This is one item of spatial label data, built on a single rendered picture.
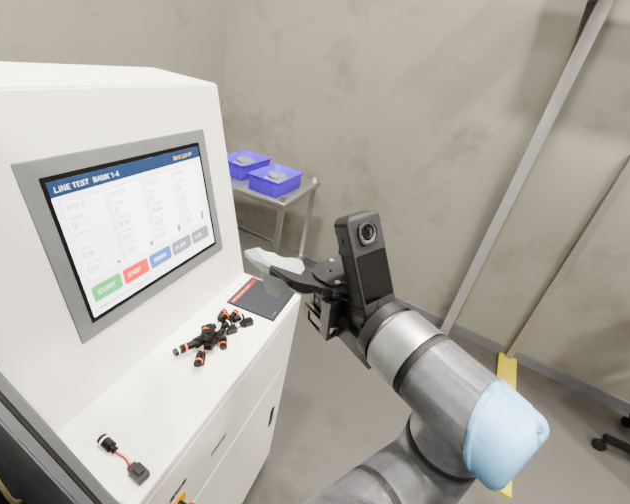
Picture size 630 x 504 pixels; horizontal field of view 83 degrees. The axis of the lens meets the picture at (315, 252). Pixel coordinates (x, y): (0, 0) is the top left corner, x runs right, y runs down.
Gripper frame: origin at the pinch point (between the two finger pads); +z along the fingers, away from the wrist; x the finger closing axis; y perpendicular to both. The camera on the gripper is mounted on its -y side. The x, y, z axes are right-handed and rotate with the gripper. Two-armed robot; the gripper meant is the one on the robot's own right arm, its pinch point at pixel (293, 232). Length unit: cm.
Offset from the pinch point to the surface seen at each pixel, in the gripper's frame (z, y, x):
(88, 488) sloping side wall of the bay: 3, 39, -35
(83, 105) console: 42.9, -8.9, -18.5
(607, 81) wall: 42, -6, 214
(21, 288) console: 26.4, 14.9, -35.5
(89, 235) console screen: 34.3, 12.3, -24.1
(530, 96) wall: 70, 6, 199
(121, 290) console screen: 33.0, 26.2, -21.8
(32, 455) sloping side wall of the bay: 8, 32, -40
